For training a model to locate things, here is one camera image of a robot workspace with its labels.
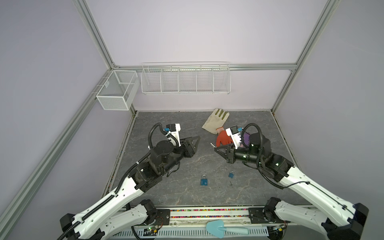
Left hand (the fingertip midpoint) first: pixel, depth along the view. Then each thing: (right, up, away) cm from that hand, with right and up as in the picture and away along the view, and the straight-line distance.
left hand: (197, 141), depth 63 cm
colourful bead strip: (+20, -40, +12) cm, 46 cm away
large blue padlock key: (+7, -2, +2) cm, 7 cm away
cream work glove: (+15, +10, +52) cm, 55 cm away
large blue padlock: (+4, -25, +22) cm, 34 cm away
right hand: (+8, -4, +2) cm, 9 cm away
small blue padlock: (+20, -23, +25) cm, 39 cm away
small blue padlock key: (+20, -28, +21) cm, 40 cm away
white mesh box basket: (-54, +30, +38) cm, 73 cm away
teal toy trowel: (+9, -42, +7) cm, 44 cm away
